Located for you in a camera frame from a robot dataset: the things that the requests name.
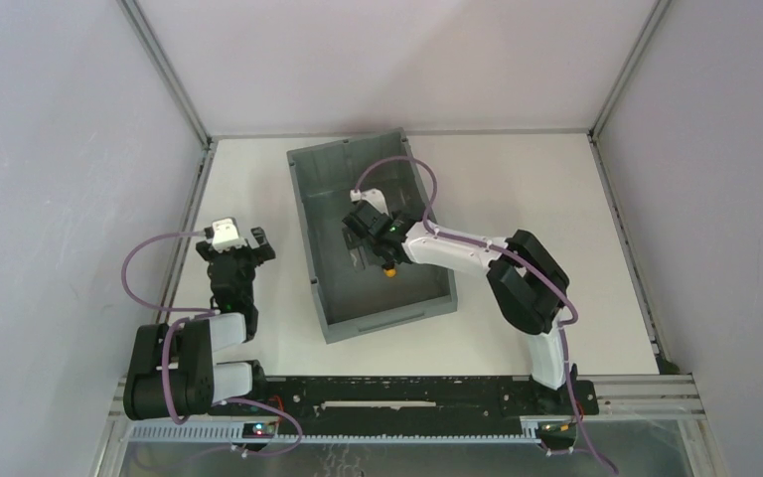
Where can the aluminium frame profile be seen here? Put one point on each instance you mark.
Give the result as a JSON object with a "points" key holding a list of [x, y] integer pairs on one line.
{"points": [[702, 457]]}

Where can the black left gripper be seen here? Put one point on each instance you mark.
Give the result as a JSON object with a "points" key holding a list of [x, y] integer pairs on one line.
{"points": [[233, 256]]}

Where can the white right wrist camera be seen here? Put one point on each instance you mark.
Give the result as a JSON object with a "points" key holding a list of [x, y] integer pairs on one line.
{"points": [[374, 197]]}

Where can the grey slotted cable duct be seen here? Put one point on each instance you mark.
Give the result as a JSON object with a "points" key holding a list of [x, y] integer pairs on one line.
{"points": [[203, 432]]}

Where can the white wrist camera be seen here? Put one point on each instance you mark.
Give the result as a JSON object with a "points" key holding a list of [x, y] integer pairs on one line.
{"points": [[374, 197], [226, 235]]}

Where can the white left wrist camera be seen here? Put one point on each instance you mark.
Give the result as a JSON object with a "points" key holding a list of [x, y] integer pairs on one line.
{"points": [[226, 235]]}

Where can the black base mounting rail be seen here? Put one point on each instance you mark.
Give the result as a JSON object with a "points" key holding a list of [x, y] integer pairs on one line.
{"points": [[366, 404]]}

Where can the grey plastic bin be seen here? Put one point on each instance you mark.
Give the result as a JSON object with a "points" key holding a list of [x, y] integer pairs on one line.
{"points": [[351, 303]]}

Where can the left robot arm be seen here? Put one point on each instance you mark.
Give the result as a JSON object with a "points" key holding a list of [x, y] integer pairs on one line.
{"points": [[173, 371]]}

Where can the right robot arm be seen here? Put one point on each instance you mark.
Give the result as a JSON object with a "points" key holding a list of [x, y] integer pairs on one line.
{"points": [[529, 286]]}

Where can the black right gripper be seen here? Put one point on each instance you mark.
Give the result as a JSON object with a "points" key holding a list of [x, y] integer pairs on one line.
{"points": [[361, 231]]}

